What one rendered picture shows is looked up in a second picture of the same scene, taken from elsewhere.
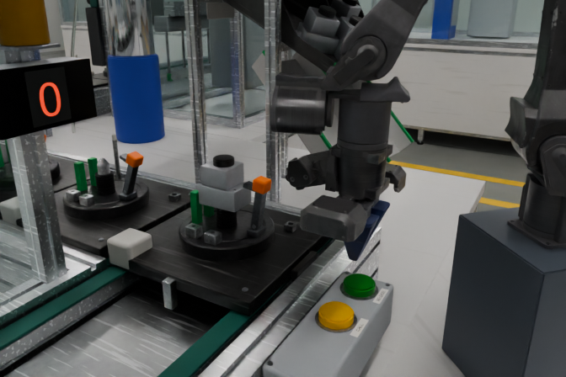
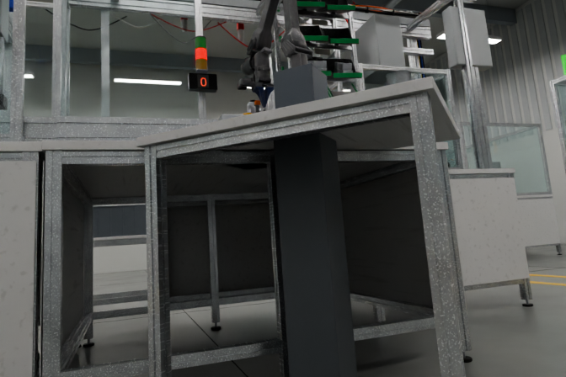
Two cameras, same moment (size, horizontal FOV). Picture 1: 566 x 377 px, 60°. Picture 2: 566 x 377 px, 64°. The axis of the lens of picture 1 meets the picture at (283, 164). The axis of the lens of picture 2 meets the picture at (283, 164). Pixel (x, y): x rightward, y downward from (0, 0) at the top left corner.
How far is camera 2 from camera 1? 1.58 m
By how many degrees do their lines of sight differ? 49
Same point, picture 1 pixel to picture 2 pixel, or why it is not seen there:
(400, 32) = (258, 33)
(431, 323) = not seen: hidden behind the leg
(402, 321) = not seen: hidden behind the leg
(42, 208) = (202, 115)
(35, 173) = (201, 105)
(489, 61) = not seen: outside the picture
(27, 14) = (200, 62)
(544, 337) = (278, 93)
